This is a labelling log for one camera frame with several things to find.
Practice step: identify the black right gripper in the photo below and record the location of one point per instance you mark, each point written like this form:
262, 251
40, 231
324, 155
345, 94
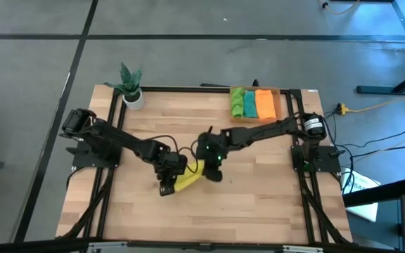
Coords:
211, 151

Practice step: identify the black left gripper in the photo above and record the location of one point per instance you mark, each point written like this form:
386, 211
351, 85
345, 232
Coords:
172, 165

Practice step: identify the yellow microfiber towel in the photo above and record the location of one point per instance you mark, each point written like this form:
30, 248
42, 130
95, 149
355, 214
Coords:
188, 179

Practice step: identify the green microfiber towel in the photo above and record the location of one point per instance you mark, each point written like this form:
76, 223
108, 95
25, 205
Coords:
237, 102

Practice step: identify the teal microfiber towel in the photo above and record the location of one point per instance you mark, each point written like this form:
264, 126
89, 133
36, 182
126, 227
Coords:
250, 104

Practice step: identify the orange microfiber towel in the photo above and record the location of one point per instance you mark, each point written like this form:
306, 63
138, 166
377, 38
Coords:
265, 104

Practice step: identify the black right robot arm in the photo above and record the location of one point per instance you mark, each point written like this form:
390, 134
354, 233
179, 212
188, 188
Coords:
269, 130

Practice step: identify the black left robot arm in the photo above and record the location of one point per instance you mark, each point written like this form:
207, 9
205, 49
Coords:
118, 140

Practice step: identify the orange basket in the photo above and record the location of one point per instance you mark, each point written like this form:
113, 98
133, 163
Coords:
278, 102

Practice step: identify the white plant pot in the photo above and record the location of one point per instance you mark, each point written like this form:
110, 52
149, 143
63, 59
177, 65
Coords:
134, 103

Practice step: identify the black front crossbar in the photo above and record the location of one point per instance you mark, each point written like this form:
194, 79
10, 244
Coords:
202, 246

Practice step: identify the green artificial plant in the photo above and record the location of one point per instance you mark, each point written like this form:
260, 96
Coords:
128, 81

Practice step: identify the white paper bag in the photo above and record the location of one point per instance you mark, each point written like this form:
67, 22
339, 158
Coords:
364, 212

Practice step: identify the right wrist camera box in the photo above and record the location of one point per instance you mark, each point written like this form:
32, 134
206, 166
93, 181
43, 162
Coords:
213, 174

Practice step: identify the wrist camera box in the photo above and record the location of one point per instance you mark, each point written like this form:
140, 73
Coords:
166, 189
213, 174

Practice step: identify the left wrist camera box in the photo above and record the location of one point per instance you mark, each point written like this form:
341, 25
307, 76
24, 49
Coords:
166, 189

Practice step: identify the black bracket knob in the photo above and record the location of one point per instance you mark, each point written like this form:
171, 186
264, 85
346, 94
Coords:
255, 83

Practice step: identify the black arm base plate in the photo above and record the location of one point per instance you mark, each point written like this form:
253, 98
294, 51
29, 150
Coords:
325, 163
83, 162

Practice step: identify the black desk leg frame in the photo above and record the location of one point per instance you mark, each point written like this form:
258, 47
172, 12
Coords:
371, 90

